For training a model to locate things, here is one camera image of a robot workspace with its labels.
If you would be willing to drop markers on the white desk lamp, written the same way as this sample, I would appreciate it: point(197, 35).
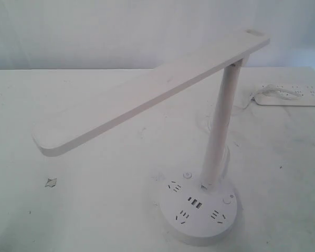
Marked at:
point(197, 209)

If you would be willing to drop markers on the white power strip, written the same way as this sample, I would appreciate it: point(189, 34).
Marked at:
point(285, 95)

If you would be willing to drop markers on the small grey paper scrap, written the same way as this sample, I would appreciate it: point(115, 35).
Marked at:
point(51, 182)

